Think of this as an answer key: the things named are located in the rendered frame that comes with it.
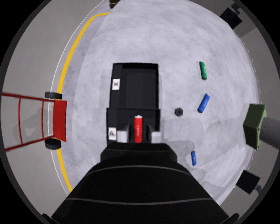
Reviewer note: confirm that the red aa battery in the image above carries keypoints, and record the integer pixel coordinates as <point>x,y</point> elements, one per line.
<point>138,129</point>

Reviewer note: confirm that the green cylinder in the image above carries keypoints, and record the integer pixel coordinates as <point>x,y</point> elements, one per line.
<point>203,70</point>

